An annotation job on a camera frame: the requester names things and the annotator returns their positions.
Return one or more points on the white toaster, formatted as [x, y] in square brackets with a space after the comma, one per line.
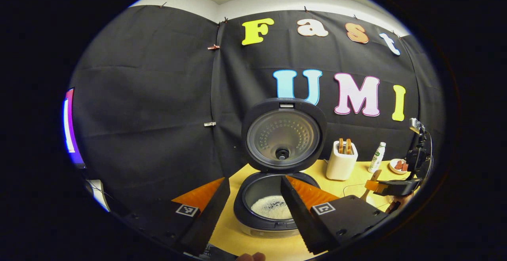
[340, 168]

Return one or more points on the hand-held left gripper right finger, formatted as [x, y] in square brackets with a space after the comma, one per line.
[297, 217]

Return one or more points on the white milk bottle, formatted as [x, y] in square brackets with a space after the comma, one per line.
[376, 160]

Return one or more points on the toast bread slice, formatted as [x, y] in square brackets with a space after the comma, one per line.
[348, 146]
[340, 146]

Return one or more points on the white curved object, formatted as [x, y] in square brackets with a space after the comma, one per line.
[99, 193]

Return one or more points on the wooden spoon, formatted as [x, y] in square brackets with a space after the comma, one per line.
[375, 175]

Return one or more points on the computer monitor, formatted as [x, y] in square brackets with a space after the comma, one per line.
[70, 134]

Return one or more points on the uncooked white rice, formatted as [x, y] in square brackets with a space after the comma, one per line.
[271, 207]

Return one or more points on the copper cloth clip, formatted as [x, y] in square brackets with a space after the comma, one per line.
[213, 47]

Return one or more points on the black backdrop cloth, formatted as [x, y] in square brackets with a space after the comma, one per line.
[150, 86]

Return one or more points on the black rice cooker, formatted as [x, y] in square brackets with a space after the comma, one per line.
[283, 138]

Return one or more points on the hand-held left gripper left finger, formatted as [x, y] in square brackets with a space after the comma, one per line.
[208, 221]

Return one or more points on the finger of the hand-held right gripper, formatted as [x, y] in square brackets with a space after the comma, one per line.
[396, 187]

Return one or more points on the white round plate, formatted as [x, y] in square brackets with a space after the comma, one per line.
[393, 170]

